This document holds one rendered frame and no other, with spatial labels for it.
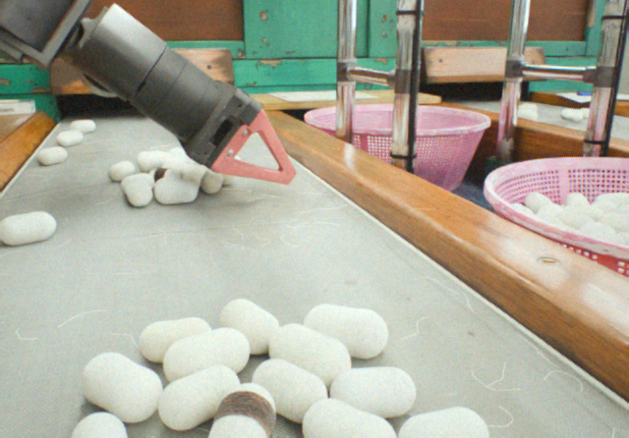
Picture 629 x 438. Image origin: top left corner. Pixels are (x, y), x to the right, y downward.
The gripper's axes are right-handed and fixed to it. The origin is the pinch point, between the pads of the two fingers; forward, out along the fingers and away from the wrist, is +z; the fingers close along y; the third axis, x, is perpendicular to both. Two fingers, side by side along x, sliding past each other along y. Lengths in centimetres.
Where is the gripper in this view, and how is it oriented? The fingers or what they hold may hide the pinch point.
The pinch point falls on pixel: (285, 173)
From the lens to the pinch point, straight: 48.3
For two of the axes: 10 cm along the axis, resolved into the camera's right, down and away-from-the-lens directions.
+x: -6.0, 8.0, 0.4
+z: 7.4, 5.3, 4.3
